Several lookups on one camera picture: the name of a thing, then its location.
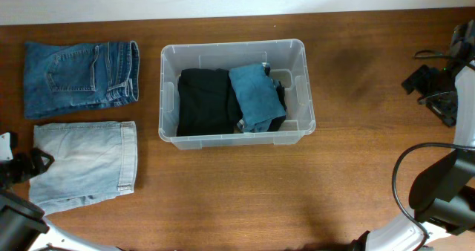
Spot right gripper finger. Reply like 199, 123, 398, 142
417, 91, 457, 127
402, 65, 439, 94

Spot light blue jeans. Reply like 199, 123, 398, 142
29, 121, 138, 215

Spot dark blue jeans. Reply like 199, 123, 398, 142
23, 41, 140, 120

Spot small black garment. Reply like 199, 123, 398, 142
229, 79, 288, 132

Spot blue shirt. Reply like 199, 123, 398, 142
229, 62, 286, 133

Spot large black garment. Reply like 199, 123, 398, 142
177, 68, 243, 137

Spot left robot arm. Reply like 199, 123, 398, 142
1, 132, 120, 251

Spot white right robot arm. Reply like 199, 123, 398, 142
347, 21, 474, 251

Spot clear plastic storage bin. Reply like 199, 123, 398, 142
158, 39, 316, 150

